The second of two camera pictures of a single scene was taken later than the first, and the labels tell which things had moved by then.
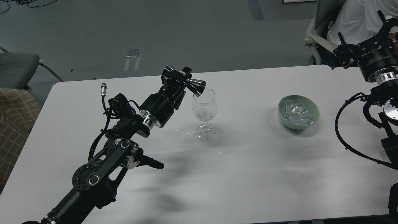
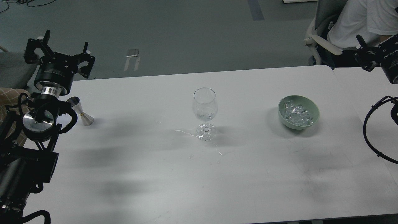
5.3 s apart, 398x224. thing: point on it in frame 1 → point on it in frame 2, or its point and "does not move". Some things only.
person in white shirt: [358, 20] does not move
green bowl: [298, 112] does not move
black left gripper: [160, 106] → [54, 69]
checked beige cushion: [19, 110] does not move
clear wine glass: [204, 108] does not move
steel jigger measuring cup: [198, 87] → [74, 102]
